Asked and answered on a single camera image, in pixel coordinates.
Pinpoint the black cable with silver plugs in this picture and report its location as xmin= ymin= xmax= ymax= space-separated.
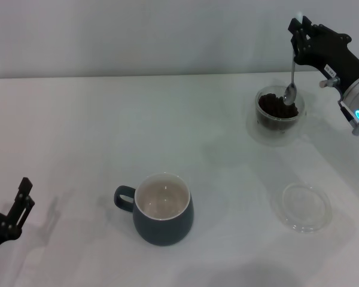
xmin=319 ymin=77 xmax=359 ymax=136

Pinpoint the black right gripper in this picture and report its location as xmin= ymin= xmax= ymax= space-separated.
xmin=288 ymin=16 xmax=359 ymax=94

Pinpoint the dark roasted coffee beans pile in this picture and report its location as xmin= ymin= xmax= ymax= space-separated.
xmin=258 ymin=93 xmax=300 ymax=120

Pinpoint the glass cup of coffee beans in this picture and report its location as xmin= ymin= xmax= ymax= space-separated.
xmin=245 ymin=86 xmax=315 ymax=148

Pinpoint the dark grey ceramic mug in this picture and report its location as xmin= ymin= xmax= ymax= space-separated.
xmin=113 ymin=172 xmax=195 ymax=248

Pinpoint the steel spoon with blue handle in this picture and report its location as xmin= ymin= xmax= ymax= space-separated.
xmin=282 ymin=11 xmax=303 ymax=106

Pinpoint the clear shallow glass dish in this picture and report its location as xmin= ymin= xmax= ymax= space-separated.
xmin=281 ymin=182 xmax=333 ymax=234

